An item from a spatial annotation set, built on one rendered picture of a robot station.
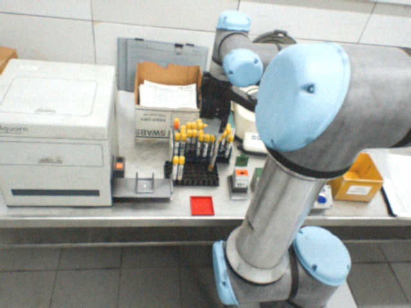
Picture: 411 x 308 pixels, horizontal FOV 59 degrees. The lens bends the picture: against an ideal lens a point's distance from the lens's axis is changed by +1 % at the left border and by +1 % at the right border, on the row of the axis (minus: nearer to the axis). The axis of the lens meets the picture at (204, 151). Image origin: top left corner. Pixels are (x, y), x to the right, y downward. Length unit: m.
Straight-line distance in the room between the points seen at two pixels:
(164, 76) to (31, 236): 0.92
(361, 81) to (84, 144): 0.67
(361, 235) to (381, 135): 1.66
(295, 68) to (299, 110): 0.04
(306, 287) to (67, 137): 0.61
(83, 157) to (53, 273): 1.14
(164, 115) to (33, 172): 0.44
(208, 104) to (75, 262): 1.30
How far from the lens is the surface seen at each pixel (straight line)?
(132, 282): 1.93
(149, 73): 1.43
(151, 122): 1.22
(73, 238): 1.76
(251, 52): 0.75
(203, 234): 1.76
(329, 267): 0.73
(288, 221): 0.53
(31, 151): 0.94
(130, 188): 1.06
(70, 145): 0.91
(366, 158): 1.33
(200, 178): 1.13
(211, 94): 0.93
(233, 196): 1.11
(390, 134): 0.42
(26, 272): 2.03
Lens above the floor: 1.71
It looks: 42 degrees down
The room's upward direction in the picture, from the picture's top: 10 degrees clockwise
